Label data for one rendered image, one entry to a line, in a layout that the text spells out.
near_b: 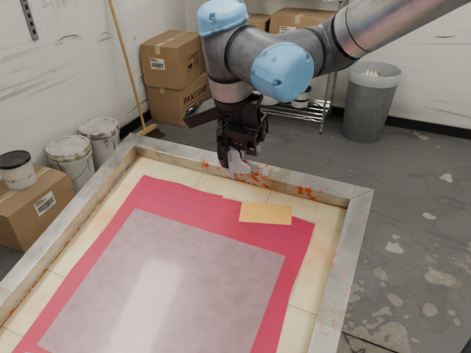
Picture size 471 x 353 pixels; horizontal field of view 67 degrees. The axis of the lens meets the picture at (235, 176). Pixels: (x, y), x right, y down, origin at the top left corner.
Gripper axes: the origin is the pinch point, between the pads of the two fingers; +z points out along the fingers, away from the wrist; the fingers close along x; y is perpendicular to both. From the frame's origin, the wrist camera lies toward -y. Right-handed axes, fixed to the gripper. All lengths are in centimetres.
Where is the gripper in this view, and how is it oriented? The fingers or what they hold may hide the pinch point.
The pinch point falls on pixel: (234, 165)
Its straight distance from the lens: 79.3
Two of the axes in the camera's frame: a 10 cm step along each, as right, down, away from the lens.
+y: 9.1, 2.3, -3.3
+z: 1.1, 6.5, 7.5
